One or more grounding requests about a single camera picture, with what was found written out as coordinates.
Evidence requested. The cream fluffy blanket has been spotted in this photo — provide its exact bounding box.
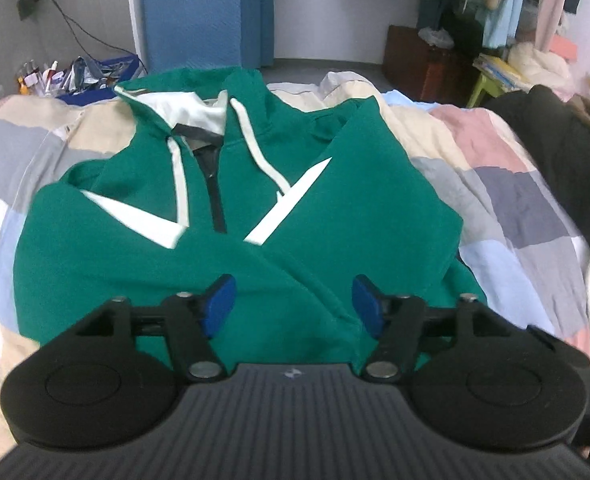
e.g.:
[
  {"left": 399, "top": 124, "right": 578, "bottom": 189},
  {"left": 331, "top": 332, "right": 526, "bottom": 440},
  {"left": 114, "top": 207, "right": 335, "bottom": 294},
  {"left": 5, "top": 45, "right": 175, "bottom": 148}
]
[{"left": 508, "top": 41, "right": 577, "bottom": 94}]

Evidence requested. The light blue hanging garment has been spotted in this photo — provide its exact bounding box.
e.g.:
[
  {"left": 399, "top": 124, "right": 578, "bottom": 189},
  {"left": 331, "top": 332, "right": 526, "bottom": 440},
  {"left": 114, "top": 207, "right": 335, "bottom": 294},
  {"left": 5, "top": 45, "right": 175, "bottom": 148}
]
[{"left": 482, "top": 0, "right": 532, "bottom": 52}]

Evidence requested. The blue box of toiletries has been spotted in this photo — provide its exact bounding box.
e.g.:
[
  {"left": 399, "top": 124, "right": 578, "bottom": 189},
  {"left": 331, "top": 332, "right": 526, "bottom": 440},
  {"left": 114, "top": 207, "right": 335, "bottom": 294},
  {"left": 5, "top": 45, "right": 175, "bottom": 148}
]
[{"left": 17, "top": 56, "right": 138, "bottom": 97}]

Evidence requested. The green hoodie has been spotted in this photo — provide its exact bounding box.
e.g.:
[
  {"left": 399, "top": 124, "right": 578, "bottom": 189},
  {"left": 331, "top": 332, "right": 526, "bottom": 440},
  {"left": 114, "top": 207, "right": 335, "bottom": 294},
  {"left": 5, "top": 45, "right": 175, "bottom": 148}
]
[{"left": 12, "top": 66, "right": 489, "bottom": 376}]

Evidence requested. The black power cable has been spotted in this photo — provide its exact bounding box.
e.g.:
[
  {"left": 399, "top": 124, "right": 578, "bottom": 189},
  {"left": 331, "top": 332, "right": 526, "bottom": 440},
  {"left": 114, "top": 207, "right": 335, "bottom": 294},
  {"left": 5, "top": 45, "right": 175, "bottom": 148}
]
[{"left": 35, "top": 0, "right": 149, "bottom": 74}]

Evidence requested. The teal curtain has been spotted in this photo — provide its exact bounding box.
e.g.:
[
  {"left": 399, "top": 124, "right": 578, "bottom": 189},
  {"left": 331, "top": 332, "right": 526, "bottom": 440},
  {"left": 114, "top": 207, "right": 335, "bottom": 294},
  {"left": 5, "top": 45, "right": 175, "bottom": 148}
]
[{"left": 241, "top": 0, "right": 277, "bottom": 69}]

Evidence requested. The blue storage box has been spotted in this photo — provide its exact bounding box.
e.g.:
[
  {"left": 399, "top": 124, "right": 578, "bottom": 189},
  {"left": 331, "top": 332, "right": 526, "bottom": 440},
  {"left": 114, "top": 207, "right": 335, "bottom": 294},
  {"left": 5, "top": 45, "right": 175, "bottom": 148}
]
[{"left": 57, "top": 54, "right": 148, "bottom": 107}]

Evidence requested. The green stool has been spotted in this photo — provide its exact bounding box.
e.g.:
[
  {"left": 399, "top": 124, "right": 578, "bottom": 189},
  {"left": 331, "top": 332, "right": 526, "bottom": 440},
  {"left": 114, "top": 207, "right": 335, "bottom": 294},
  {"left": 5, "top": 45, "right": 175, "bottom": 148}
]
[{"left": 468, "top": 72, "right": 522, "bottom": 109}]

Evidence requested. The black wall socket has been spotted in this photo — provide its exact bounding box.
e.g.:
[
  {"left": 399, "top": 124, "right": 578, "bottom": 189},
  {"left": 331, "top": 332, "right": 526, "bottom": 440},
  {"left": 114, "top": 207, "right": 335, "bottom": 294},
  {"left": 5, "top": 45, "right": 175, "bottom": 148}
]
[{"left": 17, "top": 0, "right": 44, "bottom": 22}]

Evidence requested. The pink box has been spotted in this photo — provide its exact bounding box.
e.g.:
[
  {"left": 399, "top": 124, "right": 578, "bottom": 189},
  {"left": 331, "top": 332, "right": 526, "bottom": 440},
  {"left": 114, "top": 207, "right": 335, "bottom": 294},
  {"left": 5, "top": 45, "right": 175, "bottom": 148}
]
[{"left": 550, "top": 35, "right": 579, "bottom": 64}]

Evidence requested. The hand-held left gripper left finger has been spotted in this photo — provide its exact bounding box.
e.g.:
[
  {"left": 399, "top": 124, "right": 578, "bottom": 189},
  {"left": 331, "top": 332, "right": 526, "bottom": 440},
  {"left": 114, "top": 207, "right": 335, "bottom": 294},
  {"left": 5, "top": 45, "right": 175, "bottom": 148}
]
[{"left": 77, "top": 274, "right": 238, "bottom": 383}]

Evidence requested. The pastel patchwork quilt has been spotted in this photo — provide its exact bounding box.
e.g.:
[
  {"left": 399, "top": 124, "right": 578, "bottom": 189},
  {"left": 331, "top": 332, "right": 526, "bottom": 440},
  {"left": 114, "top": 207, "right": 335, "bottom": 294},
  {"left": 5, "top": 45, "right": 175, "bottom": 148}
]
[{"left": 0, "top": 71, "right": 590, "bottom": 461}]

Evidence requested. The white plastic bag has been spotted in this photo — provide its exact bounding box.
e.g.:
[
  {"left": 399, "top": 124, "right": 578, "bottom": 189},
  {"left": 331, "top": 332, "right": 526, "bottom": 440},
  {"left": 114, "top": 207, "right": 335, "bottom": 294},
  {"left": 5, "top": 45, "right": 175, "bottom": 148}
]
[{"left": 417, "top": 27, "right": 454, "bottom": 51}]

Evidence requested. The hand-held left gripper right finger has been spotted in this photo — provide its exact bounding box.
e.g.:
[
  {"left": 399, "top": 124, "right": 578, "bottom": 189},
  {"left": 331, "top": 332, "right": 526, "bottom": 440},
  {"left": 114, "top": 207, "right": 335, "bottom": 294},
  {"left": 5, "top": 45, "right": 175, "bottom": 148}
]
[{"left": 351, "top": 273, "right": 525, "bottom": 383}]

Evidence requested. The brown wooden box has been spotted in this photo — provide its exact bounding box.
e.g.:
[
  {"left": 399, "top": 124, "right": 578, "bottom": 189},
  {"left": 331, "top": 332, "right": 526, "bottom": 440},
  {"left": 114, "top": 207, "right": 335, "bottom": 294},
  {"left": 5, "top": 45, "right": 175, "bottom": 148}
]
[{"left": 384, "top": 25, "right": 482, "bottom": 107}]

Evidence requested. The blue textured upright mat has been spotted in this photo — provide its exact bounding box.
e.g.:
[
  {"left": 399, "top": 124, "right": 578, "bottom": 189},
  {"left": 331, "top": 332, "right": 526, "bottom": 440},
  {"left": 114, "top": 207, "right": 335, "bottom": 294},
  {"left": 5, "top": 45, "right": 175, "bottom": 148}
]
[{"left": 142, "top": 0, "right": 246, "bottom": 74}]

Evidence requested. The black garment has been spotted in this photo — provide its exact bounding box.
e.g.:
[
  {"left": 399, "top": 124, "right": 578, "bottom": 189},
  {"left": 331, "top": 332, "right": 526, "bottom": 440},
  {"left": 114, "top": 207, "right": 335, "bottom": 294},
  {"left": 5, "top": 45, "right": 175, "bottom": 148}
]
[{"left": 482, "top": 85, "right": 590, "bottom": 247}]

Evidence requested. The stack of books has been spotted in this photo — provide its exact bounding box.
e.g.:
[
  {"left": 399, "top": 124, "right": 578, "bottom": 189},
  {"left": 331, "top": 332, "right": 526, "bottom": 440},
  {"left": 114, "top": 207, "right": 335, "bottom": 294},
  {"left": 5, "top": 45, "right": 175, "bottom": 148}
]
[{"left": 474, "top": 52, "right": 532, "bottom": 92}]

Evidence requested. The pink hanging garment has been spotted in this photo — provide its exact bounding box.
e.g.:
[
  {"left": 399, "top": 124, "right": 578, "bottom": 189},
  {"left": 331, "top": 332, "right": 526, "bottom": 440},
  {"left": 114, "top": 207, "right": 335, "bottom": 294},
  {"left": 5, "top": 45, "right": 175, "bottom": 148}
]
[{"left": 535, "top": 0, "right": 574, "bottom": 54}]

